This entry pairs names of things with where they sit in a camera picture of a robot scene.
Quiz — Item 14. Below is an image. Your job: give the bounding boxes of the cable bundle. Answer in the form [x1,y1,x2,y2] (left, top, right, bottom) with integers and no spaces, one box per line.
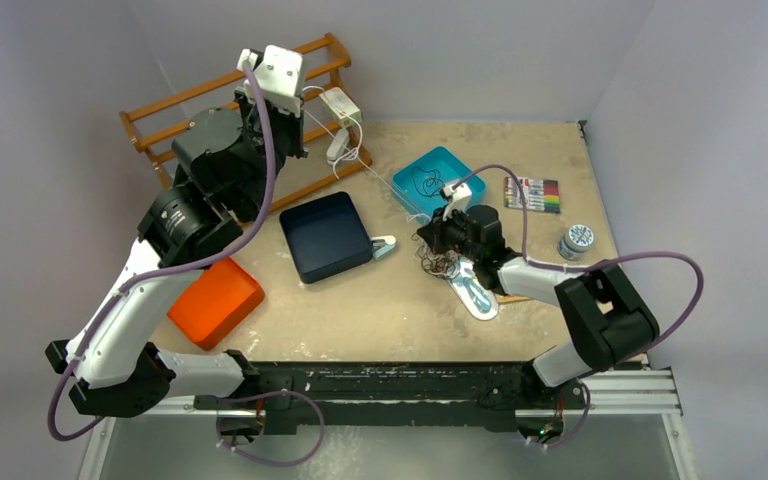
[417,241,468,283]

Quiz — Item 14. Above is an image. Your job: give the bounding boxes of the wooden shelf rack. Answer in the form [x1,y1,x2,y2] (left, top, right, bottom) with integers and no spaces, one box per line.
[119,33,373,245]

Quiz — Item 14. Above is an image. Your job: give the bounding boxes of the dark blue square tray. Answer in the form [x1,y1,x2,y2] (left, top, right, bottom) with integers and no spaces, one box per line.
[279,191,373,284]

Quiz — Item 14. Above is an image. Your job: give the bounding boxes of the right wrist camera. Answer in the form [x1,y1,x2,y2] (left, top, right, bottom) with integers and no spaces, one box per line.
[440,181,472,220]

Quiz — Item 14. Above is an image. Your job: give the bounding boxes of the orange square tray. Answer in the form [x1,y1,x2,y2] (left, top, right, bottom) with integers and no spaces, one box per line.
[167,258,265,351]

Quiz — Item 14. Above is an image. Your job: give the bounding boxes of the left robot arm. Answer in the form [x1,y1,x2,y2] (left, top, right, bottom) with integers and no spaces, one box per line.
[45,93,306,418]

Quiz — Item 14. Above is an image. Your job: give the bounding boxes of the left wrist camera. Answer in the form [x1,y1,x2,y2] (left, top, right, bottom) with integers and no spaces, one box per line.
[237,45,306,118]

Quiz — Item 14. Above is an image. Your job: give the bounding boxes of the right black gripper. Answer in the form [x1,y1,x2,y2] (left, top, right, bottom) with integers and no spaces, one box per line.
[418,204,482,262]

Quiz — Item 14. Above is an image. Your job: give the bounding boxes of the teal square tray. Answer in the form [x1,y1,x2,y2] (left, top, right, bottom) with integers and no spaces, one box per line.
[390,146,472,225]

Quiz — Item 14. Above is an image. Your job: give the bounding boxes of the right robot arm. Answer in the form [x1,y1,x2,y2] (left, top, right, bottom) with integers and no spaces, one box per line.
[417,205,660,407]

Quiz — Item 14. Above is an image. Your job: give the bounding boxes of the toothbrush blister pack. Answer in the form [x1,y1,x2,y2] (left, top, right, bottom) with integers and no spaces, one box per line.
[447,257,499,321]

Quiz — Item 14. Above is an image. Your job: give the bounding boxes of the white blue small device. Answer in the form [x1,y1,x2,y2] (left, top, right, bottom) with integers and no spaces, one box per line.
[370,235,397,260]

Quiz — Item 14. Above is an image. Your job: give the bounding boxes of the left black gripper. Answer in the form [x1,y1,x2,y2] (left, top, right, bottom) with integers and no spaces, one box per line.
[232,82,308,215]

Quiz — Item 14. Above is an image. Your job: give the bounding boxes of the aluminium frame rails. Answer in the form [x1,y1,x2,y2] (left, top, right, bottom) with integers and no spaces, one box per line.
[79,205,700,480]

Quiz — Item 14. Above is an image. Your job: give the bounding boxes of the black cable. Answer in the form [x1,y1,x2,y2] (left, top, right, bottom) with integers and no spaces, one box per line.
[410,165,444,199]

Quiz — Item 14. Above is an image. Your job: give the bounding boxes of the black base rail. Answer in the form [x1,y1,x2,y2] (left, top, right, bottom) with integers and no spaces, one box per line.
[194,361,585,437]

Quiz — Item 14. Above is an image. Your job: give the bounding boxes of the marker pen set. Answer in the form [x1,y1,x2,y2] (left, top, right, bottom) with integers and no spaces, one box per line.
[504,177,561,214]

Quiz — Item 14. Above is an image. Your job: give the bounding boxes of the blue white tape roll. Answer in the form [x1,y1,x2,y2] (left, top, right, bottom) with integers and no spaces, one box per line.
[557,224,595,260]

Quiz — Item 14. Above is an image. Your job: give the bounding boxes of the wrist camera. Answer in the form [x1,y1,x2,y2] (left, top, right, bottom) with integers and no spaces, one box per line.
[237,45,306,118]
[440,181,472,220]

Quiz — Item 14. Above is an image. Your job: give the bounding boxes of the white cable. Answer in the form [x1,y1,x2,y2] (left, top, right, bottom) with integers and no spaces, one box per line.
[301,84,432,227]

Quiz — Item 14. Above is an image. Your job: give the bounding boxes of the orange small notebook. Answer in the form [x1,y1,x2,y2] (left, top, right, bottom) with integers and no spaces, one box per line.
[496,295,531,305]

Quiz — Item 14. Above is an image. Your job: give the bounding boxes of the white cardboard box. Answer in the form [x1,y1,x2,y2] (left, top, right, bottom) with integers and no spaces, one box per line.
[319,87,363,128]

